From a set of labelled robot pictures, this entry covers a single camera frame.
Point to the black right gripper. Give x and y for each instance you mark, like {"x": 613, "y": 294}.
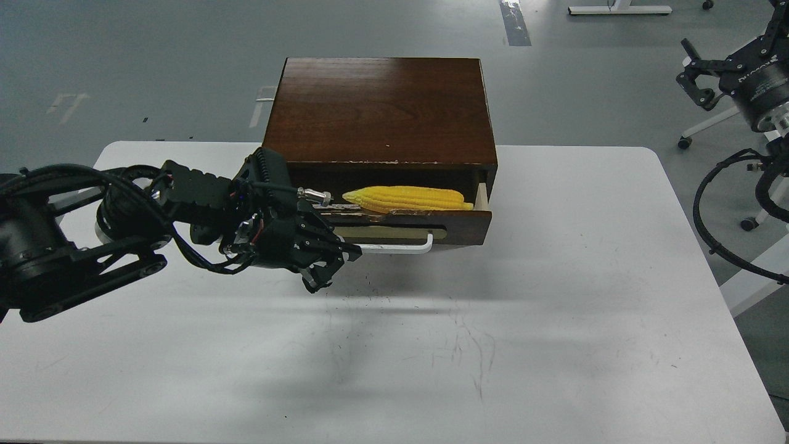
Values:
{"x": 761, "y": 85}

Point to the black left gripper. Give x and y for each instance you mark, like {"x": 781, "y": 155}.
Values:
{"x": 267, "y": 227}

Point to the yellow corn cob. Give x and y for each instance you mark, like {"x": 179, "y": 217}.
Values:
{"x": 385, "y": 199}

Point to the wooden drawer with white handle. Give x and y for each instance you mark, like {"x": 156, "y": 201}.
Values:
{"x": 410, "y": 232}

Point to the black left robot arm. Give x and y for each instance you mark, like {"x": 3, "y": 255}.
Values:
{"x": 71, "y": 233}

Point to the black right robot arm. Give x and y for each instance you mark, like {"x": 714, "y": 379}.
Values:
{"x": 774, "y": 163}

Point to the dark wooden drawer cabinet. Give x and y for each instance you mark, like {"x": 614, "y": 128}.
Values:
{"x": 401, "y": 112}

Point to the white table leg base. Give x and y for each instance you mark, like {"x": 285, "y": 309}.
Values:
{"x": 619, "y": 8}

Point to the grey floor tape strip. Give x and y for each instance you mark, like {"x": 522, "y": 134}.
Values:
{"x": 513, "y": 19}

